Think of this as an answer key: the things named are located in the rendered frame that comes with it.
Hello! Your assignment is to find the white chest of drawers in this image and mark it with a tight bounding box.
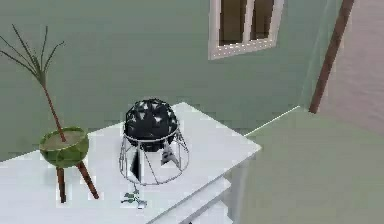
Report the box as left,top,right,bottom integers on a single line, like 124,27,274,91
0,101,263,224

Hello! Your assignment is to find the houseplant in green pot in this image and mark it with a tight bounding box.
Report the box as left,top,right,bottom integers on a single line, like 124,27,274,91
0,23,100,204

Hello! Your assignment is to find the black ball on wire stand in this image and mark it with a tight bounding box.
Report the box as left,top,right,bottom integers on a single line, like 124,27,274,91
118,98,190,186

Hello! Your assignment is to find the brown door frame post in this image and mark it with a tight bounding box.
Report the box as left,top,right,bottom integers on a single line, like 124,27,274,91
308,0,356,115

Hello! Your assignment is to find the white framed window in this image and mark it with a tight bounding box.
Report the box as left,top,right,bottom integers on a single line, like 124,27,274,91
207,0,285,61

